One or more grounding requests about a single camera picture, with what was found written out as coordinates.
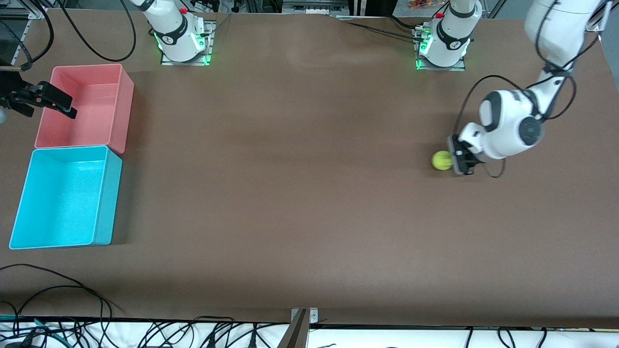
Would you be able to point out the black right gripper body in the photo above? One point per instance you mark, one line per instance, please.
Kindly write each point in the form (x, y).
(14, 92)

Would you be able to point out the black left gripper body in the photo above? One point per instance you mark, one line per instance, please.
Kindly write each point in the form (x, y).
(463, 160)

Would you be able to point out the yellow-green tennis ball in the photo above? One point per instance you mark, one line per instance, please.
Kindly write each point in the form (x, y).
(441, 160)

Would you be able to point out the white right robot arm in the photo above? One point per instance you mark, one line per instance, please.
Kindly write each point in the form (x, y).
(174, 29)

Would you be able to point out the pink plastic bin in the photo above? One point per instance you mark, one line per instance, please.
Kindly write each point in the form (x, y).
(96, 111)

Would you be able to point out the blue plastic bin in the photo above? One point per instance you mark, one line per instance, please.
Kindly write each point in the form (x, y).
(58, 203)

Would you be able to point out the orange object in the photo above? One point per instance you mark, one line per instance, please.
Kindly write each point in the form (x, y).
(420, 5)

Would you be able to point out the slanted aluminium frame profile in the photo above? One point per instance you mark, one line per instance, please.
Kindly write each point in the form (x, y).
(21, 41)

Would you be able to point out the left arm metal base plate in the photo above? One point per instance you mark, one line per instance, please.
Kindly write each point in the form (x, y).
(442, 69)

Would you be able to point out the diagonal aluminium frame post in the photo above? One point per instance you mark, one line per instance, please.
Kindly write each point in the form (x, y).
(498, 7)

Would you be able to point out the aluminium frame profile with bracket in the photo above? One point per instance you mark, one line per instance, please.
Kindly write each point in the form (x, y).
(599, 24)

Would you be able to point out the grey metal bracket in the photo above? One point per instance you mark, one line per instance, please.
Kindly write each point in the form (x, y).
(313, 316)

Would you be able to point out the dark camera mount pole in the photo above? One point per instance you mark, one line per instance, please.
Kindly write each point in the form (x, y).
(296, 336)

